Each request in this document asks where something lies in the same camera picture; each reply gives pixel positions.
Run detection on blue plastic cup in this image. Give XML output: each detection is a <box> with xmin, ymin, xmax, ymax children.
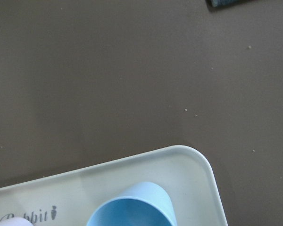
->
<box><xmin>86</xmin><ymin>181</ymin><xmax>178</xmax><ymax>226</ymax></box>

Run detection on pink plastic cup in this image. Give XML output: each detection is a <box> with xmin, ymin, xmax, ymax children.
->
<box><xmin>0</xmin><ymin>217</ymin><xmax>33</xmax><ymax>226</ymax></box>

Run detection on grey folded cloth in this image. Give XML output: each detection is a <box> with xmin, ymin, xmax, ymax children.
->
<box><xmin>208</xmin><ymin>0</ymin><xmax>244</xmax><ymax>8</ymax></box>

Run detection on cream rabbit tray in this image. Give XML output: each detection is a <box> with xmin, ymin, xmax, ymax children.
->
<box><xmin>0</xmin><ymin>145</ymin><xmax>227</xmax><ymax>226</ymax></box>

